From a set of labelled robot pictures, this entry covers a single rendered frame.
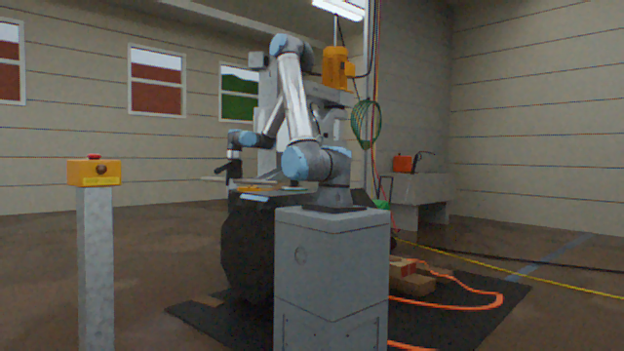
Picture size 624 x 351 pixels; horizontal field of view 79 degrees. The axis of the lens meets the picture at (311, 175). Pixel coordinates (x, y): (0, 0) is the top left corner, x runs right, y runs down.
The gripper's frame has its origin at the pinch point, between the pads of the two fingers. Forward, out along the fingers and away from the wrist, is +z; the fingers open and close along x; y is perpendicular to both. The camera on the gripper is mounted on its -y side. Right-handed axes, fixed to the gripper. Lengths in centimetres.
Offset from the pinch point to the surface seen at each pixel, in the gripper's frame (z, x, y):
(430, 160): -54, 474, 254
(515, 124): -124, 433, 382
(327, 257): 19, -68, 59
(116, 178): -9, -108, -9
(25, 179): 33, 427, -459
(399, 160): -45, 378, 177
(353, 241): 13, -62, 70
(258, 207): 10.6, 30.1, 14.3
